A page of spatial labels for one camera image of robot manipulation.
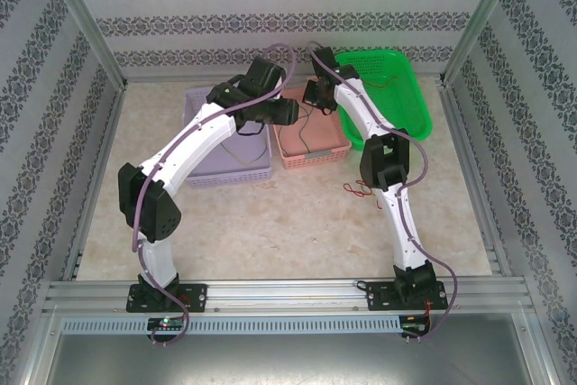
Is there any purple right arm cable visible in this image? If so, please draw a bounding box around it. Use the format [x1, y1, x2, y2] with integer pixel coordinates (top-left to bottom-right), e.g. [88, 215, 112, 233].
[308, 44, 459, 341]

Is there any yellow green cable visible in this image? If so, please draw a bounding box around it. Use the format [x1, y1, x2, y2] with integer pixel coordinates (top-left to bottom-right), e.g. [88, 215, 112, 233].
[220, 139, 268, 166]

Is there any purple plastic basket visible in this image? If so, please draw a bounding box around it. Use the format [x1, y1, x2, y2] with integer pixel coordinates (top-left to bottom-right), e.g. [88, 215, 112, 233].
[182, 87, 274, 188]

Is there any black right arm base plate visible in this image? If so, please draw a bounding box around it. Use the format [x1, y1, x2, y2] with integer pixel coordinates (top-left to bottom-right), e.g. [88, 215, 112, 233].
[364, 281, 450, 313]

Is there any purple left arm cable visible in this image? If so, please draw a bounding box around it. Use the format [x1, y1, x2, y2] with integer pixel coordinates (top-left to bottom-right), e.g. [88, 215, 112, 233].
[130, 43, 298, 346]

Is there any aluminium frame post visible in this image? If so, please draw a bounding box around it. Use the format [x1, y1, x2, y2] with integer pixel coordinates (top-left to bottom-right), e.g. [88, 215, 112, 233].
[439, 0, 527, 87]
[34, 0, 129, 90]

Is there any pink plastic basket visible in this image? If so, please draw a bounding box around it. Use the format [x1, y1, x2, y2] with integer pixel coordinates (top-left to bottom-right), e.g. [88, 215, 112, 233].
[265, 87, 353, 173]

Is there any black cable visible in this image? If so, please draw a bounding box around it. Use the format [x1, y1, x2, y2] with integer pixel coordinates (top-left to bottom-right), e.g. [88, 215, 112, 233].
[278, 103, 319, 156]

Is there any slotted grey cable duct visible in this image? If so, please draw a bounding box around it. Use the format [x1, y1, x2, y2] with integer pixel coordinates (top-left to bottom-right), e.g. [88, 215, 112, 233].
[60, 316, 402, 335]

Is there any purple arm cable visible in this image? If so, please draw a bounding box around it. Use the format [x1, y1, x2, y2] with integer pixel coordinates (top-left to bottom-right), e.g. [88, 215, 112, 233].
[308, 44, 459, 341]
[130, 43, 298, 346]

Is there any thin red cable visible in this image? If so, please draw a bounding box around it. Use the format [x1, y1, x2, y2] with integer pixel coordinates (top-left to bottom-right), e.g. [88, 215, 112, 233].
[362, 74, 398, 88]
[343, 179, 385, 211]

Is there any aluminium mounting rail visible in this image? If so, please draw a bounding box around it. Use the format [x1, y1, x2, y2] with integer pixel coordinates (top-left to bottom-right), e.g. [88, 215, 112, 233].
[42, 280, 533, 314]

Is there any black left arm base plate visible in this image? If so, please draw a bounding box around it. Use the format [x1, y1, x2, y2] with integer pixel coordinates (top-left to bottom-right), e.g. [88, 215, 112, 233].
[125, 283, 209, 314]

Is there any small green controller board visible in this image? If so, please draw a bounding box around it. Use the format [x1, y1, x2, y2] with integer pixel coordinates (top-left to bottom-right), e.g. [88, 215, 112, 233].
[147, 316, 186, 332]
[400, 315, 432, 336]

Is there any grey metal shelf panel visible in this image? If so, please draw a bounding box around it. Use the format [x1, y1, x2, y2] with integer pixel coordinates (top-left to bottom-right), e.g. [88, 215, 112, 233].
[17, 312, 560, 385]

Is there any green plastic basket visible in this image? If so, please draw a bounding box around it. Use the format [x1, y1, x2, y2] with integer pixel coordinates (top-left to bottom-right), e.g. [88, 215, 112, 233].
[335, 49, 434, 151]

